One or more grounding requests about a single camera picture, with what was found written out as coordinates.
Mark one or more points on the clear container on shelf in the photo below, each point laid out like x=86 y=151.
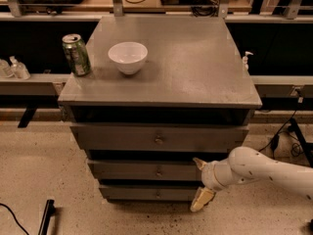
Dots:
x=5 y=69

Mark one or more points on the grey top drawer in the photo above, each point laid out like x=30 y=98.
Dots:
x=158 y=137

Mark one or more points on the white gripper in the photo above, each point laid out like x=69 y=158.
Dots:
x=207 y=177

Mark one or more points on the green soda can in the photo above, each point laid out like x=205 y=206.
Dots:
x=76 y=54

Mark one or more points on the black stand foot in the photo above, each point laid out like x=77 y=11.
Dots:
x=47 y=214

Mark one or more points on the grey wooden drawer cabinet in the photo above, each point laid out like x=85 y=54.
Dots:
x=193 y=75

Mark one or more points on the white pump bottle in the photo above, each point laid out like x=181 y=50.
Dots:
x=245 y=59

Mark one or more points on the black table leg right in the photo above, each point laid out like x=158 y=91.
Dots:
x=306 y=146

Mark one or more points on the clear bottle on shelf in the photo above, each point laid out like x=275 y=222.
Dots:
x=19 y=69

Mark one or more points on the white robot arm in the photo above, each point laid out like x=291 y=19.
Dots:
x=245 y=165

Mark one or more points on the white ceramic bowl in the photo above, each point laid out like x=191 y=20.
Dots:
x=128 y=57

